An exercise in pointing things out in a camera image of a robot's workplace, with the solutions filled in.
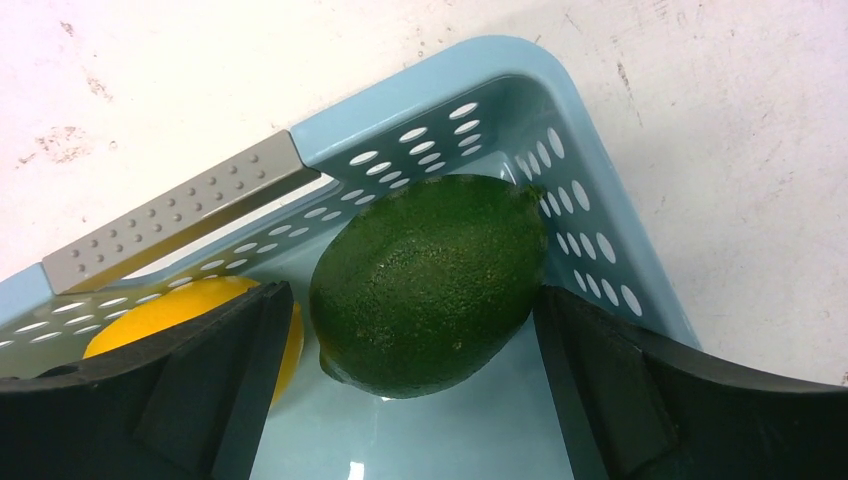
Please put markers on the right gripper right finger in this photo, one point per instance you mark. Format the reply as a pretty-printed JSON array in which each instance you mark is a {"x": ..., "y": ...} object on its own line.
[{"x": 634, "y": 404}]

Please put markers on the green avocado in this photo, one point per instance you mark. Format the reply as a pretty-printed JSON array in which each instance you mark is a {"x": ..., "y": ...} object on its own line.
[{"x": 424, "y": 286}]

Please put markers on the blue plastic basket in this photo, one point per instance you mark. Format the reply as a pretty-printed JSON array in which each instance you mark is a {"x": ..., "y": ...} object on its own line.
[{"x": 493, "y": 106}]

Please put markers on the yellow lemon top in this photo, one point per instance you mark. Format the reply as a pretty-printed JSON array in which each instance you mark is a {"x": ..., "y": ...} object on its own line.
[{"x": 186, "y": 303}]

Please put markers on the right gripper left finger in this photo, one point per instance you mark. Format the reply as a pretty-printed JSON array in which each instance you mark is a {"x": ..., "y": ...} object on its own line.
[{"x": 189, "y": 402}]

